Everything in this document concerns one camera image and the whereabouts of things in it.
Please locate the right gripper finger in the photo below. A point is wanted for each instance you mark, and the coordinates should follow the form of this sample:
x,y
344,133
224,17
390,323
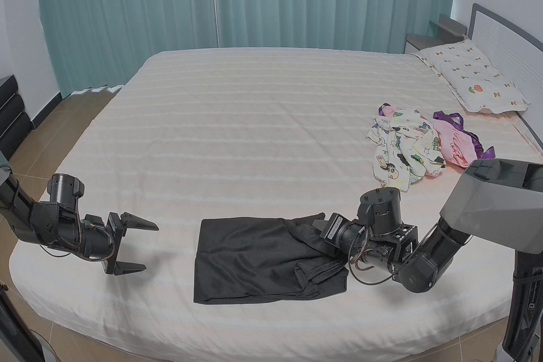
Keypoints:
x,y
319,221

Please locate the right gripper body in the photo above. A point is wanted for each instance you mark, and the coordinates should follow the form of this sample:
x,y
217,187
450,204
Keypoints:
x,y
345,237

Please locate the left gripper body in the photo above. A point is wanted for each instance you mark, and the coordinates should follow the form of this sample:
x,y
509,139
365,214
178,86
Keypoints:
x,y
112,243

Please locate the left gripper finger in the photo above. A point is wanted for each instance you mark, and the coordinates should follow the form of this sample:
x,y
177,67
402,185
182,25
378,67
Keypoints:
x,y
135,223
127,268

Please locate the black T-shirt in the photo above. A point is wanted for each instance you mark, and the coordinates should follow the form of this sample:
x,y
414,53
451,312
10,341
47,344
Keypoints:
x,y
254,262

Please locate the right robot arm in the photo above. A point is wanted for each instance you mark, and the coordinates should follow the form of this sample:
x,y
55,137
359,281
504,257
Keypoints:
x,y
488,199

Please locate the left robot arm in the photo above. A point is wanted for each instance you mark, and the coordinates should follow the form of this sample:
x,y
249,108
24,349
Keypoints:
x,y
42,220

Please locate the bed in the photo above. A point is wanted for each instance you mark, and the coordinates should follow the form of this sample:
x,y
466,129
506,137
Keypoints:
x,y
254,118

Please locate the white printed pyjama garment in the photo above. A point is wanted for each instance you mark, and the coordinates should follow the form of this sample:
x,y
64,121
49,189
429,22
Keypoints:
x,y
403,148

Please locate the pink garment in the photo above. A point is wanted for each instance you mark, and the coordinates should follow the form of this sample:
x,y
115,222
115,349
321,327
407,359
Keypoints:
x,y
456,146

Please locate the black chest of drawers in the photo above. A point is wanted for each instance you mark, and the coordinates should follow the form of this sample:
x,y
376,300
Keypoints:
x,y
12,118

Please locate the purple garment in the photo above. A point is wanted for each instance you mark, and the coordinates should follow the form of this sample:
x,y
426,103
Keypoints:
x,y
477,144

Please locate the white printed pillow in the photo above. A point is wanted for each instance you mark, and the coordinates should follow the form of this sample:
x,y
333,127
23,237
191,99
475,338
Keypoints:
x,y
471,76

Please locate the grey bedside table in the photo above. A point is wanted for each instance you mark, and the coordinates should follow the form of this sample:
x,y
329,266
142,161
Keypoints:
x,y
420,42

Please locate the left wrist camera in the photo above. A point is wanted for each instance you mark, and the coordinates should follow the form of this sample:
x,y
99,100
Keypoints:
x,y
95,222

